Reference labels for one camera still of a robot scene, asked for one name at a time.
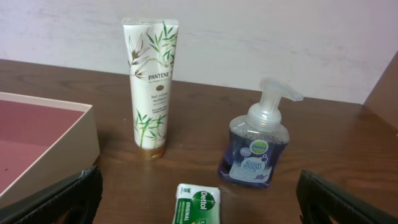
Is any white box with pink interior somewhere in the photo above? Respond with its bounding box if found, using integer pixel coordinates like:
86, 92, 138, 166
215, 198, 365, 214
1, 92, 100, 207

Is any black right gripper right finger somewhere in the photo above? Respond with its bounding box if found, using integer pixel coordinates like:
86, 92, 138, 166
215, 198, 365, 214
296, 170, 397, 224

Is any green Dettol soap bar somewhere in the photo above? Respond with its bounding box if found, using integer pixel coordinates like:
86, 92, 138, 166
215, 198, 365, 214
173, 184, 221, 224

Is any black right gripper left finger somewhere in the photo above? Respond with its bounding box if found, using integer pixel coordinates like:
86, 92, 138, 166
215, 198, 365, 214
1, 166, 103, 224

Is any white Pantene conditioner tube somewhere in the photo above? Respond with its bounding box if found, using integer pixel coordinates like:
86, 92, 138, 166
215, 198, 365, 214
123, 18, 178, 160

